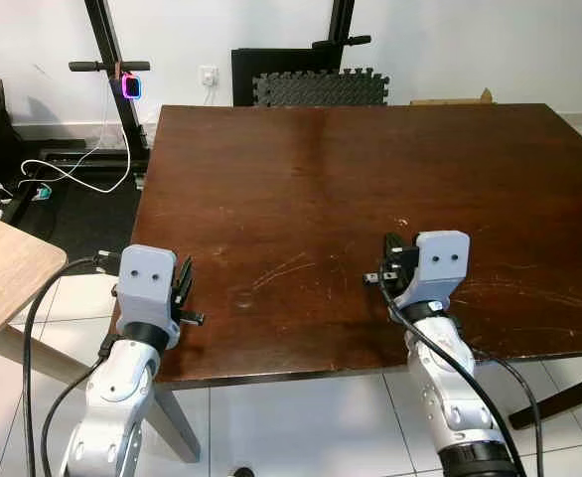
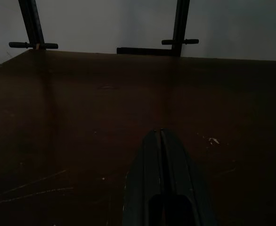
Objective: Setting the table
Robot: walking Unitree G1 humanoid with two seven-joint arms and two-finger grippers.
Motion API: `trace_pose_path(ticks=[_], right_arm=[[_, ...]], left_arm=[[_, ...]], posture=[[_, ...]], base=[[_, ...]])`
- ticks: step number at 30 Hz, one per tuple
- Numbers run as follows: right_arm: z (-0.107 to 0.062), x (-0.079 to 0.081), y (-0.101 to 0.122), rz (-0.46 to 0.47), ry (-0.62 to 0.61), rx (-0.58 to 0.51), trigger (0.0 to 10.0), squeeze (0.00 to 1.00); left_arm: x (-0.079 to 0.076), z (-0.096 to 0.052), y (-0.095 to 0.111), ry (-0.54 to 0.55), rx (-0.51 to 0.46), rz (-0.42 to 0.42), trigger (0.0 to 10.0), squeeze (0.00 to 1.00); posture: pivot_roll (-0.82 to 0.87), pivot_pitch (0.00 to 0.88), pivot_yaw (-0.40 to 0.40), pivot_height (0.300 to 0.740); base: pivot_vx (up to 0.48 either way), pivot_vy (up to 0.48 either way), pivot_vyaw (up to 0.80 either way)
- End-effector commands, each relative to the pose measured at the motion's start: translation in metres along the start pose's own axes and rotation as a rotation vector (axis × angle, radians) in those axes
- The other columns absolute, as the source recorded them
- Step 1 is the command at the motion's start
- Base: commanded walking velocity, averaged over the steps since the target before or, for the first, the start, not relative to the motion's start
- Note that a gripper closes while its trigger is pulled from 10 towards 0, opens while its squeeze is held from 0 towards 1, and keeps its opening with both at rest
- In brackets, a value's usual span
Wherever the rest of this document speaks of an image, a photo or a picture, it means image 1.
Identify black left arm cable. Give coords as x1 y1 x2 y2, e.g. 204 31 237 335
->
21 254 123 477

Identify green white plug adapter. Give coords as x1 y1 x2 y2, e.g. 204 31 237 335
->
29 183 56 205

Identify black floor mat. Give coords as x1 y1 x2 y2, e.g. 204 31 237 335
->
0 149 151 267

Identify dark brown wooden table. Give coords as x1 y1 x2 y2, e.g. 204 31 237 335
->
110 101 582 464

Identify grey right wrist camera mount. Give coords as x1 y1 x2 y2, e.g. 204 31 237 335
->
408 231 471 311

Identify pink blue glowing device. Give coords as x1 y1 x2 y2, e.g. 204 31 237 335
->
121 74 144 100

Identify white cable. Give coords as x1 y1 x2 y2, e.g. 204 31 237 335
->
17 94 139 197

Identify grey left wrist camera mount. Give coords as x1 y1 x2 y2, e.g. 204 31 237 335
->
115 243 181 335

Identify black flat board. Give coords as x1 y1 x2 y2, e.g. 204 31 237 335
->
231 45 344 107

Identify black foam puzzle mats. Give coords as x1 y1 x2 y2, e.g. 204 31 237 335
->
252 67 390 108

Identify brown cardboard box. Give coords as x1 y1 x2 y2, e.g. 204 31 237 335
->
409 87 497 107

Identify light wooden table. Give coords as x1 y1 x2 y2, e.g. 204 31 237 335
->
0 208 91 391

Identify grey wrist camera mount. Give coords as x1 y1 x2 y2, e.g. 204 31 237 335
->
115 243 181 335
408 231 471 311

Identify black metal exercise stand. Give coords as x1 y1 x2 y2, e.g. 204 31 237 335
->
33 0 373 182

